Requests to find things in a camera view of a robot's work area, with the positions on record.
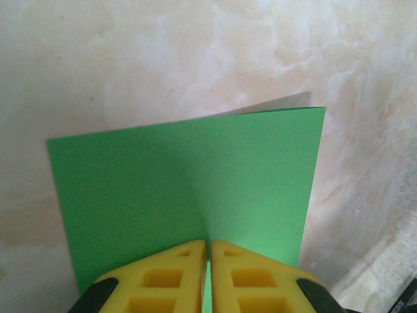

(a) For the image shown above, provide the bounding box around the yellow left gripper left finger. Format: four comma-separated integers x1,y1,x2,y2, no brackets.
70,239,208,313

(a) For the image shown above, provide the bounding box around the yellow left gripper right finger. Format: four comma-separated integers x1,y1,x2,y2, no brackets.
210,239,347,313

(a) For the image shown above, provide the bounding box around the green paper sheet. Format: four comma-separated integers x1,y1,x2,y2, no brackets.
46,92,326,313

